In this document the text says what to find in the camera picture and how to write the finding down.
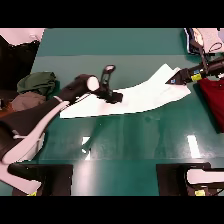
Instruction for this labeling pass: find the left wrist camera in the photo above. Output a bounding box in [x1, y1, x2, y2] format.
[99, 64, 117, 93]

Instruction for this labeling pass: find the green garment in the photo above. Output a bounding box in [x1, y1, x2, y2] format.
[16, 71, 58, 97]

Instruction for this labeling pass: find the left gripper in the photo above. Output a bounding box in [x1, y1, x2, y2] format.
[95, 87, 124, 105]

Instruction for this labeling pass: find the white T-shirt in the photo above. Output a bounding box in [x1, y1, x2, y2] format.
[59, 63, 192, 120]

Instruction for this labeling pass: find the grey garment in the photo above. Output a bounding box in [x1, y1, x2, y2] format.
[11, 91, 48, 113]

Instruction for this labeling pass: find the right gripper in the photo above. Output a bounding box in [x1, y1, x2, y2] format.
[165, 66, 202, 86]

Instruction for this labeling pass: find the black garment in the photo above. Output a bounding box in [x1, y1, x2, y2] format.
[0, 35, 41, 92]

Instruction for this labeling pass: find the red garment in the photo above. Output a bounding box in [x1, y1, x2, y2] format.
[194, 77, 224, 134]

